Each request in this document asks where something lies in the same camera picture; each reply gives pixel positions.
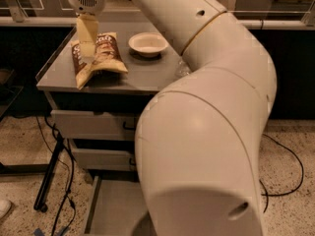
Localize open bottom grey drawer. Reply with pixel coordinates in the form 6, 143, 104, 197
81, 176, 157, 236

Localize black table leg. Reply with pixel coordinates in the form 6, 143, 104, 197
0, 134, 63, 212

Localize middle grey drawer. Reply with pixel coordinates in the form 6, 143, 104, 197
70, 139, 136, 171

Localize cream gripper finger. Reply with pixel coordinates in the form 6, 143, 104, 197
77, 14, 98, 63

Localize black floor cable left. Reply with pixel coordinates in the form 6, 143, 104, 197
34, 115, 77, 236

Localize white shoe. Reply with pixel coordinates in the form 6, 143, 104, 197
0, 200, 12, 219

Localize grey drawer cabinet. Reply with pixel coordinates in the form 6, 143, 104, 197
35, 11, 185, 236

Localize clear plastic bottle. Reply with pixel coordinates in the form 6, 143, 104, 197
175, 59, 191, 78

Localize brown sea salt chip bag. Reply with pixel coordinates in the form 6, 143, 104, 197
71, 32, 128, 89

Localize top grey drawer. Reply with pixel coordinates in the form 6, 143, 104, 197
51, 110, 138, 141

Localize black floor cable right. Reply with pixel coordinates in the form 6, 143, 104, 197
259, 133, 305, 214

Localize black floor cable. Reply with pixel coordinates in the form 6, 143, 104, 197
259, 133, 305, 214
34, 115, 77, 236

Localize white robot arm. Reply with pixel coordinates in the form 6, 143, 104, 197
132, 0, 277, 236

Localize white paper bowl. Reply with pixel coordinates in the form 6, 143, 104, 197
128, 32, 168, 58

